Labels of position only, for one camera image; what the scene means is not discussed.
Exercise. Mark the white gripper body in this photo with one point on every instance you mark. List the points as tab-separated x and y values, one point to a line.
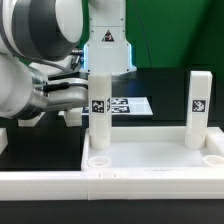
66	94

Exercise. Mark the white desk top tray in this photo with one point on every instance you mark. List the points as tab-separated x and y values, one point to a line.
159	147

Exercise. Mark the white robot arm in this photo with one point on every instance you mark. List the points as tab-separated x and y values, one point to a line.
35	33

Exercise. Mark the fiducial marker sheet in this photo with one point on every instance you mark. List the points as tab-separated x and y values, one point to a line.
137	106

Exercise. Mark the white left fence block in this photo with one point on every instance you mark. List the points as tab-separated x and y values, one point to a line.
3	139

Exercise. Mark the white front fence bar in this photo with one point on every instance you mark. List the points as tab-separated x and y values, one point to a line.
137	185

